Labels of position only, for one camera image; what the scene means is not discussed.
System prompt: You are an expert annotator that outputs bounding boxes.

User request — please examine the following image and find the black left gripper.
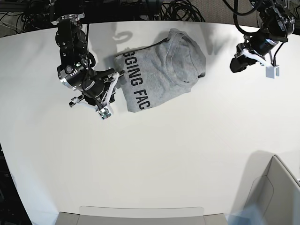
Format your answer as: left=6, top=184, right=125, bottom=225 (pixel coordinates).
left=243, top=36, right=278, bottom=63

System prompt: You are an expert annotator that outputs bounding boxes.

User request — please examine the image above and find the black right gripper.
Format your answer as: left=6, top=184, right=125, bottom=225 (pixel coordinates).
left=81, top=69, right=115, bottom=105

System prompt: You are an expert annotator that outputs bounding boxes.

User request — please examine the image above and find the grey T-shirt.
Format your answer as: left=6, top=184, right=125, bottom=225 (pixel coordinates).
left=115, top=29, right=206, bottom=113

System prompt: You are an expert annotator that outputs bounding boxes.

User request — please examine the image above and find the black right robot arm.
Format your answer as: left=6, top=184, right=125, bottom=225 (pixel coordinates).
left=55, top=14, right=115, bottom=109

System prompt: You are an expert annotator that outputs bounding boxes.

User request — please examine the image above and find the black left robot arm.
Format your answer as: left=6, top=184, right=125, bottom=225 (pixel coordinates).
left=224, top=0, right=296, bottom=78

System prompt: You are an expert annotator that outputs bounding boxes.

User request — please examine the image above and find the grey tray at bottom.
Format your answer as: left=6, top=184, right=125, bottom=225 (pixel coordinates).
left=55, top=206, right=227, bottom=225

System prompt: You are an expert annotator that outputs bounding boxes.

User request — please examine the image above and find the grey bin at right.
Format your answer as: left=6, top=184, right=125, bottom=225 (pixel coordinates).
left=227, top=155, right=300, bottom=225

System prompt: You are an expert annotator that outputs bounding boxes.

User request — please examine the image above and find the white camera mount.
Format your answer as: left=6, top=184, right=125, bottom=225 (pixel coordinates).
left=69, top=71, right=123, bottom=120
left=230, top=43, right=279, bottom=79

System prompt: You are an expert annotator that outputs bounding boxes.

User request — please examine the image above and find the black cable bundle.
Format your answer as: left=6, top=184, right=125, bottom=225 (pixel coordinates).
left=161, top=0, right=206, bottom=22

